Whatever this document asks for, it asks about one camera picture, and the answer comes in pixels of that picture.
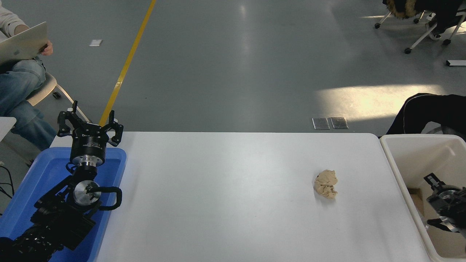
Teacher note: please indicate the white-legged office chair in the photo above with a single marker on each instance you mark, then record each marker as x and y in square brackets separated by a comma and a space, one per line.
[424, 36]
[382, 21]

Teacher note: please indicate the white paper sheet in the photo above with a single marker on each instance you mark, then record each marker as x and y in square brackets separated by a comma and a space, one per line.
[95, 43]

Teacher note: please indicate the yellow floor tape line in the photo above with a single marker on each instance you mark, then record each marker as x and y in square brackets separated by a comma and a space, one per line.
[125, 67]

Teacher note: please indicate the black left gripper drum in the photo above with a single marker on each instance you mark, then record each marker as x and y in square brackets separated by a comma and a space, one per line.
[88, 143]

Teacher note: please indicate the silver laptop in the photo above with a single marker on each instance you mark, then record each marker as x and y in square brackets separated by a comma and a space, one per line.
[22, 45]

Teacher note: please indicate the person's forearm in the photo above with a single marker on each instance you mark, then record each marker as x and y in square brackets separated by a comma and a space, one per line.
[9, 22]

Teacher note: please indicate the white chair with casters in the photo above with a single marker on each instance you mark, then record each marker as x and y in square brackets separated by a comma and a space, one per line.
[42, 91]

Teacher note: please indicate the large pale plastic bin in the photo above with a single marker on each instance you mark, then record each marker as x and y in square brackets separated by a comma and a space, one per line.
[411, 160]

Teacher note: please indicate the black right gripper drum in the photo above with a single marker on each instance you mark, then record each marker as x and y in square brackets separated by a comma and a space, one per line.
[434, 196]

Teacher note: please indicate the dark coat with fur trim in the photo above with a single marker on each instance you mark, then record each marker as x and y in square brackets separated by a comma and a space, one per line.
[400, 8]

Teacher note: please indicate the white flat bar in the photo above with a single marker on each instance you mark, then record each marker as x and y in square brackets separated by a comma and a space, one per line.
[457, 63]

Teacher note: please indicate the person's hand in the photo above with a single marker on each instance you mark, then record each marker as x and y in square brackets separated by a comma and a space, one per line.
[48, 48]

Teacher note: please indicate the small white side table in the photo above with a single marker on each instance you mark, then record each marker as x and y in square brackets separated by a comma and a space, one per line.
[6, 127]

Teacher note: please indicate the metal floor plate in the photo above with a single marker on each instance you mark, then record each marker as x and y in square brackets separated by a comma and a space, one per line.
[320, 123]
[339, 123]

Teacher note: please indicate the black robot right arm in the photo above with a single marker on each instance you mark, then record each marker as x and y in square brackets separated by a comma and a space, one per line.
[453, 209]

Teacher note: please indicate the tan paper ball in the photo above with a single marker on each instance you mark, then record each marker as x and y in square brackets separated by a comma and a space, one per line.
[326, 183]

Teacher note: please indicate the blue plastic tray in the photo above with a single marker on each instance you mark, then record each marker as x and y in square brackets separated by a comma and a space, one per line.
[43, 171]

